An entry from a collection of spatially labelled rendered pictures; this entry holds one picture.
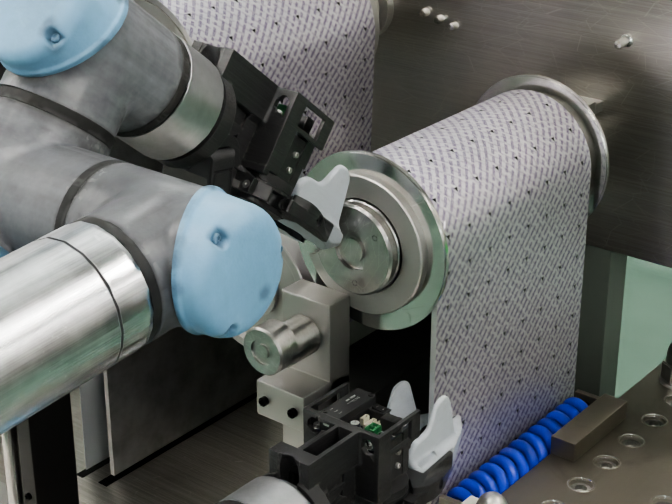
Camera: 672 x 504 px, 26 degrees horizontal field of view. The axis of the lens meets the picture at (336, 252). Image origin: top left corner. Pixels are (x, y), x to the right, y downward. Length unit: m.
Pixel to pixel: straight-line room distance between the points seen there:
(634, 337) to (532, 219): 2.57
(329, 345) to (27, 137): 0.39
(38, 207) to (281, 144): 0.24
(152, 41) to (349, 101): 0.52
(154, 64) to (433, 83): 0.62
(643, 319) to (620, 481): 2.63
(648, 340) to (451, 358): 2.62
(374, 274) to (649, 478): 0.31
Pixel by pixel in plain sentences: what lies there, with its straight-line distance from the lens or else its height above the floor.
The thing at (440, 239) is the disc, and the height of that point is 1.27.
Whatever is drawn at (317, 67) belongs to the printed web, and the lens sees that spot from 1.33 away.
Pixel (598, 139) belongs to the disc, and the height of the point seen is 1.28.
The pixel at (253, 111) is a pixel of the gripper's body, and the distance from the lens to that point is 1.00.
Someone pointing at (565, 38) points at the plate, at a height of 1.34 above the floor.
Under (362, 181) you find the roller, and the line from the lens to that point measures 1.11.
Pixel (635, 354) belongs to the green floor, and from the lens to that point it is 3.70.
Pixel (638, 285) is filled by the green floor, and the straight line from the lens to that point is 4.07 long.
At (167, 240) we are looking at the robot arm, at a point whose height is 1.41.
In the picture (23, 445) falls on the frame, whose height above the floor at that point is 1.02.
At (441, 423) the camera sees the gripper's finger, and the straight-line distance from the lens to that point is 1.15.
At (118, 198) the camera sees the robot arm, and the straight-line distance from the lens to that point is 0.78.
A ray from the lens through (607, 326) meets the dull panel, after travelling 1.46.
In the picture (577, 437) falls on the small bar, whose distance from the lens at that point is 1.29.
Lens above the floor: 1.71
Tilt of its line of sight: 24 degrees down
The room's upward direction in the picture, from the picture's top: straight up
